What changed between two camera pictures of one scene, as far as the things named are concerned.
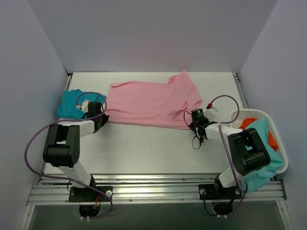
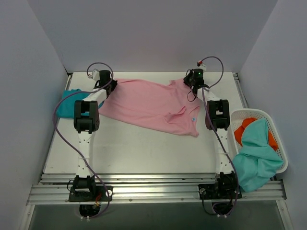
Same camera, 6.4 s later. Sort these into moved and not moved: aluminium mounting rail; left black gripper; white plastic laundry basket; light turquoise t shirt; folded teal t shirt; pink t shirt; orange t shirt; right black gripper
Moved: left black gripper; right black gripper; pink t shirt
Not moved: orange t shirt; white plastic laundry basket; light turquoise t shirt; folded teal t shirt; aluminium mounting rail
